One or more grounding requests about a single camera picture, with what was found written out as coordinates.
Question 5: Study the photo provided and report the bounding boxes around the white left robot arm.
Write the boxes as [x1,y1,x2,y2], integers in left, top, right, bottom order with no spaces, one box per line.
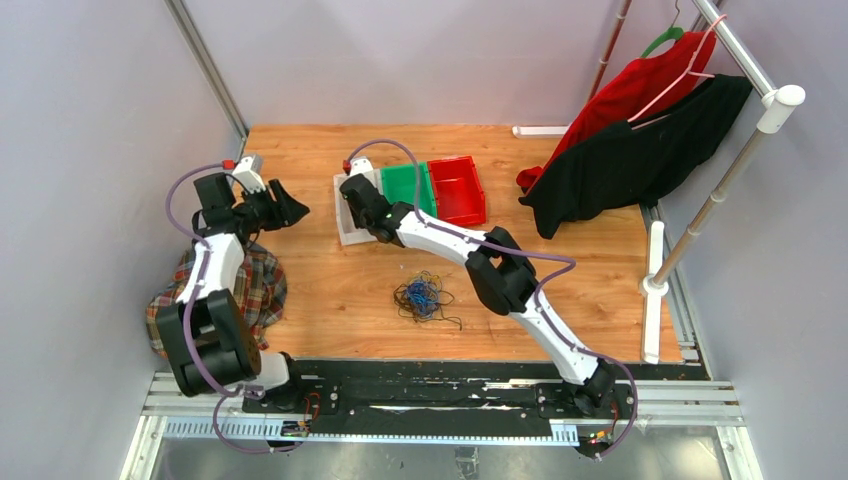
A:
[155,172,310,413]

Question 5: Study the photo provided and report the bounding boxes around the white translucent plastic bin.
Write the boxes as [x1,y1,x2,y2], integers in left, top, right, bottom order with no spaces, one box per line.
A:
[333,173,377,246]

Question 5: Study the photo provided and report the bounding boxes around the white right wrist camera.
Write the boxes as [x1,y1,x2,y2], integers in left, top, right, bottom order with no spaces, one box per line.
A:
[343,156,374,177]

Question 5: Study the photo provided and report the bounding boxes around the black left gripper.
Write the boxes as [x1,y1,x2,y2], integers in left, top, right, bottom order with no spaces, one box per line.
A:
[234,180,310,233]

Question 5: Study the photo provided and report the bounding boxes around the green hanger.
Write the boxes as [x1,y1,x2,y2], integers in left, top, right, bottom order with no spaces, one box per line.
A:
[640,0,685,58]

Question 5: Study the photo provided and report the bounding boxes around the silver clothes rack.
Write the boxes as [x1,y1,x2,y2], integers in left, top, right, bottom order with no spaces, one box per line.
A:
[582,0,807,366]

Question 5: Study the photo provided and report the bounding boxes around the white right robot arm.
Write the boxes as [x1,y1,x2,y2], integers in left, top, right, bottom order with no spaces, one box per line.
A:
[338,174,616,417]

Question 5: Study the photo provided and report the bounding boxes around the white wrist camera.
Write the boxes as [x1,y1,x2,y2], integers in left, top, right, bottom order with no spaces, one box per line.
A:
[231,154,266,194]
[343,156,374,177]

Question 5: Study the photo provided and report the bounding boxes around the brown cable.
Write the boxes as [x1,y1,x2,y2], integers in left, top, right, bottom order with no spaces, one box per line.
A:
[392,270,464,331]

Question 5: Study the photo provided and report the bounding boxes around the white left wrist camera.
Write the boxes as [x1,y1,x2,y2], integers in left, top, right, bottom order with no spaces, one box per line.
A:
[231,154,266,194]

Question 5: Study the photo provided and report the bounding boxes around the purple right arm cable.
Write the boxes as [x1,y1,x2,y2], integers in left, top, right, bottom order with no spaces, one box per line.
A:
[344,139,641,460]

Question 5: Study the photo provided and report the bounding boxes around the pink hanger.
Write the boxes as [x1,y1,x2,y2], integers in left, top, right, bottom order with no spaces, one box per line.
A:
[627,14,727,123]

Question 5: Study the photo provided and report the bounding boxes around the blue cable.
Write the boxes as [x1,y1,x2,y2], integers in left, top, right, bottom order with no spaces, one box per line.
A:
[404,278,442,316]

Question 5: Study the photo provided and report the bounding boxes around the green plastic bin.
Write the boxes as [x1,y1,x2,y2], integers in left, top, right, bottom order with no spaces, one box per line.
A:
[380,163,438,217]

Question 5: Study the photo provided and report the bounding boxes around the plaid cloth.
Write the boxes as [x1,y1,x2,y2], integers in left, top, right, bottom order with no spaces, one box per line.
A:
[145,245,287,358]

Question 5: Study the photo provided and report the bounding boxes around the black shirt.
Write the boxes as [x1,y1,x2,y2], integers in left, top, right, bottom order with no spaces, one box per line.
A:
[519,74,752,239]

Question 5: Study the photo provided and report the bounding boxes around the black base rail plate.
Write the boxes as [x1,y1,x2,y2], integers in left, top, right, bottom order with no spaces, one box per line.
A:
[241,357,710,439]

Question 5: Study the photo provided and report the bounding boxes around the red plastic bin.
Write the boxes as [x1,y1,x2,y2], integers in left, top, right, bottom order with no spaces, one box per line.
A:
[427,156,488,227]

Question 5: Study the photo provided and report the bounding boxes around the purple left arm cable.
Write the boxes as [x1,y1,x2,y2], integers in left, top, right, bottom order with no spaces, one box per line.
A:
[164,162,306,455]

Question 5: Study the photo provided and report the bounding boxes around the red shirt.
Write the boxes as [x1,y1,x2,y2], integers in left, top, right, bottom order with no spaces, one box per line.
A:
[550,32,716,160]

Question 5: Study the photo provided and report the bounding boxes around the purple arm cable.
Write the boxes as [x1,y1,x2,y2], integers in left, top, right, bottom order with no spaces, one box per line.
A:
[344,139,641,460]
[164,162,306,455]

